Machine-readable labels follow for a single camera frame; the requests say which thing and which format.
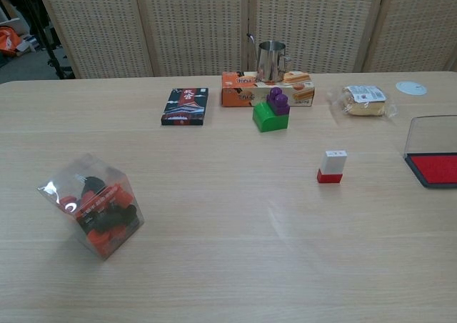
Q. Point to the red and white stamp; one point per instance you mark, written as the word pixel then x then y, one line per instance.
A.
pixel 332 162

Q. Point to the green toy building block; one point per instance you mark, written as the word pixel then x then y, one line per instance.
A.
pixel 264 121

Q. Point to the orange wafer biscuit box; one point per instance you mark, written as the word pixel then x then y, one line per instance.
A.
pixel 235 94

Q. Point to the dark palace print card box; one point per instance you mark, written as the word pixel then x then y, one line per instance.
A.
pixel 185 108

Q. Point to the purple toy building block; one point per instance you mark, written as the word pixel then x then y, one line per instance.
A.
pixel 279 103

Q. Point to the stainless steel pitcher cup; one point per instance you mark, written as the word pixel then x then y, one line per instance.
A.
pixel 269 62

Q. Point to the rattan folding screen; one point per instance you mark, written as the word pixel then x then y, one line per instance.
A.
pixel 193 23

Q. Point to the plastic wrapped bread pack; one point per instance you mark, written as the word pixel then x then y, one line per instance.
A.
pixel 362 103

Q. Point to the clear box red black pieces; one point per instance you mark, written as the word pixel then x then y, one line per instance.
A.
pixel 100 212

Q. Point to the white round table grommet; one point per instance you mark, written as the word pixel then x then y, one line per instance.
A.
pixel 410 88

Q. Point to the black tripod stand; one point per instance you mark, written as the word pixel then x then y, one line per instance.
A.
pixel 53 56

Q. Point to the orange bag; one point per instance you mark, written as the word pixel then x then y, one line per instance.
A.
pixel 8 39

